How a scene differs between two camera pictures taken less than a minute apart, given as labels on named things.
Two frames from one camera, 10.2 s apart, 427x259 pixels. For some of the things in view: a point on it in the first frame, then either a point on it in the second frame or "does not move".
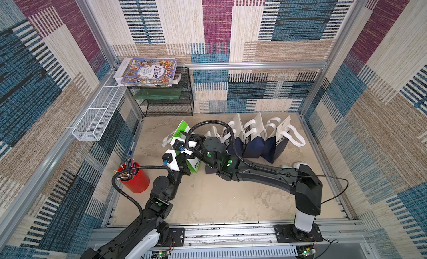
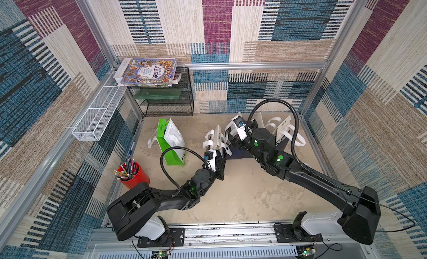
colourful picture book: x=150 y=71 does not move
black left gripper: x=181 y=167 → x=218 y=171
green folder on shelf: x=157 y=94 does not move
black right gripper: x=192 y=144 → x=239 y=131
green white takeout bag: x=194 y=164 → x=168 y=136
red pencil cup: x=135 y=181 does not move
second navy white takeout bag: x=238 y=132 does not move
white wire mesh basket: x=93 y=122 does not move
